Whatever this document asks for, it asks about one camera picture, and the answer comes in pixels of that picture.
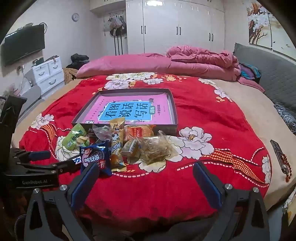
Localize purple and teal cloth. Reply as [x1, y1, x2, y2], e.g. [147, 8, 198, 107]
[238, 62, 263, 81]

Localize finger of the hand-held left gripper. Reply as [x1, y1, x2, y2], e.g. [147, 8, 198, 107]
[16, 150, 51, 163]
[16, 156, 81, 176]

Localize beige bed sheet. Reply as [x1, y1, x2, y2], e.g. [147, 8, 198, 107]
[10, 76, 296, 211]

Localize pink and blue book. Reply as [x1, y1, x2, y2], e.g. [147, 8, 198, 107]
[80, 93, 173, 127]

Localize white drawer chest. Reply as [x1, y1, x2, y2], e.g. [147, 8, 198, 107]
[31, 56, 65, 94]

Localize clear meat floss cake packet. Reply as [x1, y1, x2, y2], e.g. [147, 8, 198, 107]
[136, 134, 179, 165]

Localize brown plush blanket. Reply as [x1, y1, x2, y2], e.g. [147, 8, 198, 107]
[63, 67, 80, 85]

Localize small clear cake packet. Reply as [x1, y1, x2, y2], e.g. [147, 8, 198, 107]
[121, 139, 141, 160]

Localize red floral blanket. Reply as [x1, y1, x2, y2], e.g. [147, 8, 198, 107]
[18, 73, 271, 232]

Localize long pink pillow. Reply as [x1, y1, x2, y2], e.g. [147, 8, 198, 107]
[76, 53, 241, 80]

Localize green snack packet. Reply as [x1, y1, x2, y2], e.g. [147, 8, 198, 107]
[63, 123, 87, 150]

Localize grey patterned cloth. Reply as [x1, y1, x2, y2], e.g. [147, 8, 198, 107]
[274, 104, 296, 135]

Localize black bag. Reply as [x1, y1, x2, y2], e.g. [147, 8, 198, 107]
[70, 53, 89, 69]

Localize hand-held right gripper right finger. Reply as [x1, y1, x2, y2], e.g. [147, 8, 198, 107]
[193, 161, 271, 241]

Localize dark fob with bead string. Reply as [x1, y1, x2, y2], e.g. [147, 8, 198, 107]
[270, 139, 293, 183]

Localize white wardrobe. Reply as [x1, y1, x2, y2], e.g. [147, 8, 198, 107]
[125, 0, 226, 56]

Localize blue cookie packet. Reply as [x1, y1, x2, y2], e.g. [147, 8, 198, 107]
[79, 140, 112, 178]

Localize crumpled pink quilt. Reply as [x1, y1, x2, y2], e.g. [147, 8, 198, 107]
[166, 46, 240, 69]

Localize floral wall painting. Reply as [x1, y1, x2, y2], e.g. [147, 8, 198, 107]
[246, 0, 296, 61]

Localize tall yellow snack packet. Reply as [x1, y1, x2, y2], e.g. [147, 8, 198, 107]
[109, 117, 127, 172]

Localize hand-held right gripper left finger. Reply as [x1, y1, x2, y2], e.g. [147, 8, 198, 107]
[24, 162, 101, 241]

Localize shallow grey cardboard box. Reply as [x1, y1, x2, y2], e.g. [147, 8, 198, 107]
[71, 88, 178, 136]

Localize orange bread packet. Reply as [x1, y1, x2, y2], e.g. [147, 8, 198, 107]
[124, 124, 155, 142]

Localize grey quilted headboard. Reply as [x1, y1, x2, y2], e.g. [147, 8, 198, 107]
[232, 43, 296, 116]

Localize hanging bags and straps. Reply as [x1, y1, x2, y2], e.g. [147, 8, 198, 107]
[103, 14, 127, 56]

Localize small clear brown candy packet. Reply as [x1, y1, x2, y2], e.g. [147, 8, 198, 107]
[92, 124, 111, 141]

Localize black flat television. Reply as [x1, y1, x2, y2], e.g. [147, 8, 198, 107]
[0, 24, 45, 67]

